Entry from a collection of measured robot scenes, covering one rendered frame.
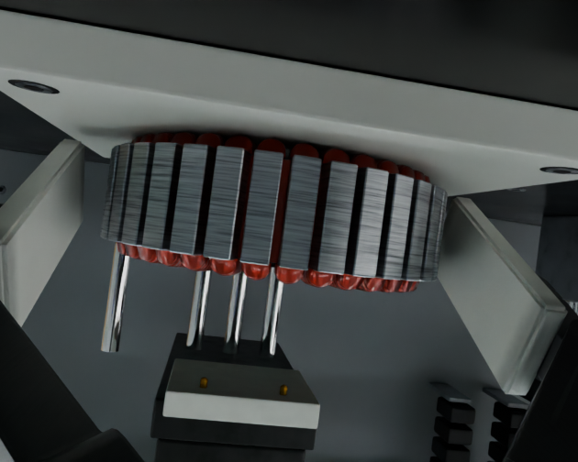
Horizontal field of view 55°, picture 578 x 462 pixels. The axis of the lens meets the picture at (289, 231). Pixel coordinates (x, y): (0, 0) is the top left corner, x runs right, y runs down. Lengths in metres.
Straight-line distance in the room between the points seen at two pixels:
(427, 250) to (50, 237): 0.11
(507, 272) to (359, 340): 0.31
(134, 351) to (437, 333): 0.25
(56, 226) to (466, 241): 0.13
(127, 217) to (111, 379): 0.31
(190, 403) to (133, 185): 0.10
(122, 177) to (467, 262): 0.11
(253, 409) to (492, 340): 0.10
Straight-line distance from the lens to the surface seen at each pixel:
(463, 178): 0.18
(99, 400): 0.47
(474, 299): 0.19
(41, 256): 0.16
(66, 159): 0.18
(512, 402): 0.48
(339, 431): 0.48
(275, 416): 0.23
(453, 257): 0.20
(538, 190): 0.29
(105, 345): 0.27
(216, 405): 0.22
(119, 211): 0.16
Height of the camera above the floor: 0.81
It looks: 1 degrees down
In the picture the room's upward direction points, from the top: 173 degrees counter-clockwise
